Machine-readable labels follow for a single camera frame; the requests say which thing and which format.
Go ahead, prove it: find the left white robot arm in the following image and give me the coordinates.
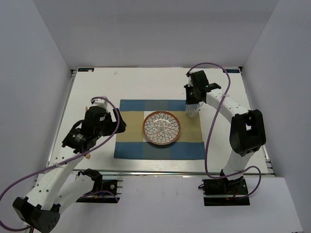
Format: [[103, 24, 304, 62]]
[[13, 106, 126, 233]]

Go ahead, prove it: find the blue corner label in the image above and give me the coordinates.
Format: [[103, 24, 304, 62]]
[[226, 69, 240, 73], [77, 67, 94, 72]]

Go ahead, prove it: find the left blue corner label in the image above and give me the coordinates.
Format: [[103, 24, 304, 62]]
[[77, 67, 94, 72]]

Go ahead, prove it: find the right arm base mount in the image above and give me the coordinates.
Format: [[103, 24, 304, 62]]
[[198, 177, 250, 207]]

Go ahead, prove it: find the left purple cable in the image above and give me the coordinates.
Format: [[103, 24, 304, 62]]
[[0, 96, 121, 230]]

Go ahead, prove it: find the purple cable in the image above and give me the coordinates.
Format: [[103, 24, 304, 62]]
[[0, 96, 121, 230], [186, 63, 262, 197]]

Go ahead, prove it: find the floral patterned ceramic bowl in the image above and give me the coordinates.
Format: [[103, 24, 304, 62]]
[[142, 111, 181, 146]]

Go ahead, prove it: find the clear drinking glass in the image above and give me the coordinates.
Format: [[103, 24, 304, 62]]
[[185, 102, 203, 117]]

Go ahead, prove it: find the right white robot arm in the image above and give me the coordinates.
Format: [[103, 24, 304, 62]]
[[184, 70, 266, 194]]

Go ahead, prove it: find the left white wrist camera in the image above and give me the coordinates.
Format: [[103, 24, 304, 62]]
[[91, 98, 108, 112]]

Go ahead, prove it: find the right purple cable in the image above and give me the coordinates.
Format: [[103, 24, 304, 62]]
[[186, 63, 262, 197]]

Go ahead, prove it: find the right blue corner label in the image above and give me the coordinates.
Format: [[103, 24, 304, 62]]
[[226, 69, 240, 73]]

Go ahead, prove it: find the blue beige placemat cloth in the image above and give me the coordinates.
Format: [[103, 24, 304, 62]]
[[114, 100, 205, 160]]

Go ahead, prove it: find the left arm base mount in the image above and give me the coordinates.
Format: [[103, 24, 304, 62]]
[[76, 175, 123, 204]]

